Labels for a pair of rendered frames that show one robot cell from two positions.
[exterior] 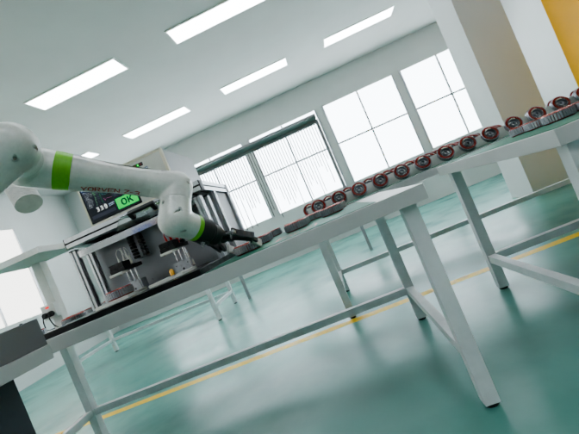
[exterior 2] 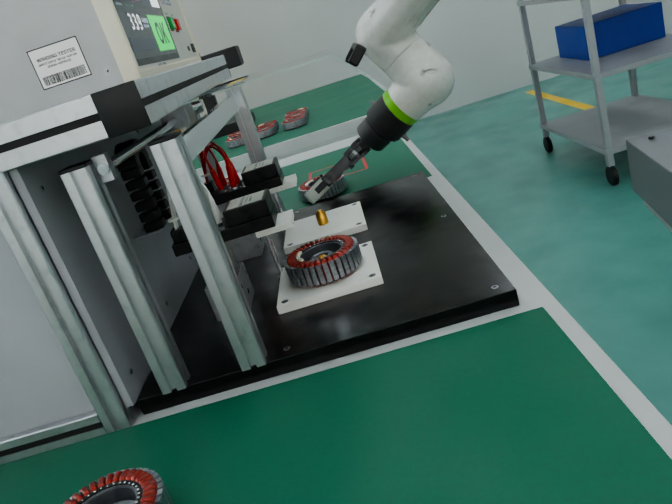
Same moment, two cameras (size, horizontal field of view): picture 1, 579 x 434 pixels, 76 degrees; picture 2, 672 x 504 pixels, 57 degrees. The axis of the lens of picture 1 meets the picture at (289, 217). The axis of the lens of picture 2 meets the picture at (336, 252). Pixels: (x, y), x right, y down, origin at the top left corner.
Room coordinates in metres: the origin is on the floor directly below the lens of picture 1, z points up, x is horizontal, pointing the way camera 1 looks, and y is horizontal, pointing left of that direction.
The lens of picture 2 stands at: (1.54, 1.62, 1.11)
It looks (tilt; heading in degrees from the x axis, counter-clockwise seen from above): 19 degrees down; 268
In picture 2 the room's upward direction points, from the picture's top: 18 degrees counter-clockwise
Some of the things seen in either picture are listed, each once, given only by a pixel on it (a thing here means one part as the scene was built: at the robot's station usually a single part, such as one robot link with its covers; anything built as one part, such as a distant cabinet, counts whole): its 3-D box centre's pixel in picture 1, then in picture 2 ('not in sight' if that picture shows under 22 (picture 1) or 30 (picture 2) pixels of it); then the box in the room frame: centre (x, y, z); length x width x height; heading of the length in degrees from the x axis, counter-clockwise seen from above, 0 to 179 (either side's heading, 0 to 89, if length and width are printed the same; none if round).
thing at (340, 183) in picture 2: (247, 247); (322, 187); (1.47, 0.20, 0.77); 0.11 x 0.11 x 0.04
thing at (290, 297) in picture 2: (121, 298); (328, 275); (1.53, 0.77, 0.78); 0.15 x 0.15 x 0.01; 84
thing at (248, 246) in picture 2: (185, 265); (246, 238); (1.65, 0.51, 0.80); 0.08 x 0.05 x 0.06; 84
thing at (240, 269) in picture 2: (138, 285); (230, 290); (1.67, 0.75, 0.80); 0.08 x 0.05 x 0.06; 84
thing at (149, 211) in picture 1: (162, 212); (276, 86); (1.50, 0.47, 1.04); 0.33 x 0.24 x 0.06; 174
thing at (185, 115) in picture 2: not in sight; (177, 114); (1.68, 0.54, 1.05); 0.06 x 0.04 x 0.04; 84
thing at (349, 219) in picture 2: (173, 276); (324, 226); (1.50, 0.53, 0.78); 0.15 x 0.15 x 0.01; 84
